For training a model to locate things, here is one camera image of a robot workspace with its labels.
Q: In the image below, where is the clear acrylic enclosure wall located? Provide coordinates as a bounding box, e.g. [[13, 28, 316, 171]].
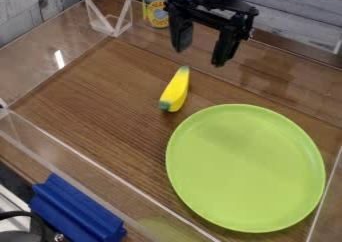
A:
[[0, 0, 342, 242]]

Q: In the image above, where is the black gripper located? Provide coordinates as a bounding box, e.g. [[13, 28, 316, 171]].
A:
[[165, 0, 259, 67]]

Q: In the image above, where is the blue plastic block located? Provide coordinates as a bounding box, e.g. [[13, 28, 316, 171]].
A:
[[29, 174, 127, 242]]

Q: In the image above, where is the yellow labelled tin can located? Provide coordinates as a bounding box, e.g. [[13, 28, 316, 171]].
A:
[[143, 0, 168, 29]]

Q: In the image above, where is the green plastic plate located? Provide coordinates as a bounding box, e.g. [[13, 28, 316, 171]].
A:
[[165, 104, 326, 233]]

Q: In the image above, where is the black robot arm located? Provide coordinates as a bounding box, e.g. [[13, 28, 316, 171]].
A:
[[164, 0, 259, 67]]

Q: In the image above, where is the black cable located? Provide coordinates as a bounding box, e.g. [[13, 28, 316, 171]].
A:
[[0, 210, 45, 242]]

